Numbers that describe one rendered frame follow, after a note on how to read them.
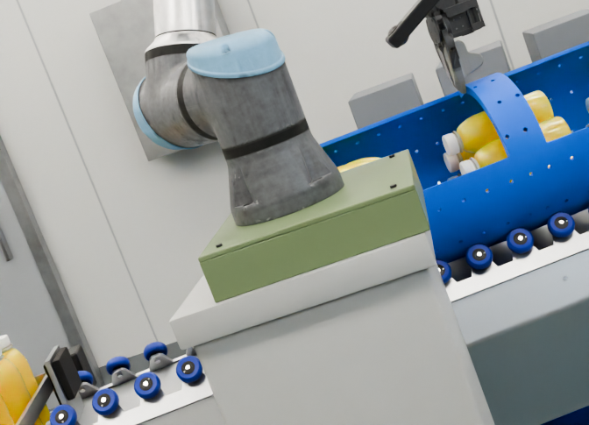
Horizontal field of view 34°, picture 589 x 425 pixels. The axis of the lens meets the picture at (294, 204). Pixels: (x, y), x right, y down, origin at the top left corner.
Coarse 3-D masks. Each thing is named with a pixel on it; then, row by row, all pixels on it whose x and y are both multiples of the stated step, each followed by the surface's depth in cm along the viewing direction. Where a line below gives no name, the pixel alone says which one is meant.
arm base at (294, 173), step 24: (264, 144) 117; (288, 144) 118; (312, 144) 121; (240, 168) 119; (264, 168) 118; (288, 168) 117; (312, 168) 120; (336, 168) 122; (240, 192) 120; (264, 192) 117; (288, 192) 117; (312, 192) 118; (336, 192) 120; (240, 216) 120; (264, 216) 118
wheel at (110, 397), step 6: (102, 390) 160; (108, 390) 159; (96, 396) 159; (102, 396) 159; (108, 396) 159; (114, 396) 159; (96, 402) 159; (102, 402) 159; (108, 402) 158; (114, 402) 158; (96, 408) 158; (102, 408) 158; (108, 408) 158; (114, 408) 158; (102, 414) 159; (108, 414) 159
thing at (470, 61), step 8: (456, 48) 165; (464, 48) 165; (448, 56) 164; (464, 56) 165; (472, 56) 165; (480, 56) 165; (448, 64) 166; (464, 64) 165; (472, 64) 166; (480, 64) 166; (456, 72) 165; (464, 72) 166; (456, 80) 166; (464, 80) 166; (464, 88) 167
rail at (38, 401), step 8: (40, 384) 181; (48, 384) 184; (40, 392) 177; (48, 392) 182; (32, 400) 171; (40, 400) 175; (32, 408) 169; (40, 408) 174; (24, 416) 163; (32, 416) 167; (16, 424) 159; (24, 424) 161; (32, 424) 166
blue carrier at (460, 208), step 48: (576, 48) 174; (480, 96) 161; (576, 96) 183; (336, 144) 174; (384, 144) 179; (432, 144) 182; (528, 144) 156; (576, 144) 156; (432, 192) 155; (480, 192) 156; (528, 192) 157; (576, 192) 160; (432, 240) 158; (480, 240) 162
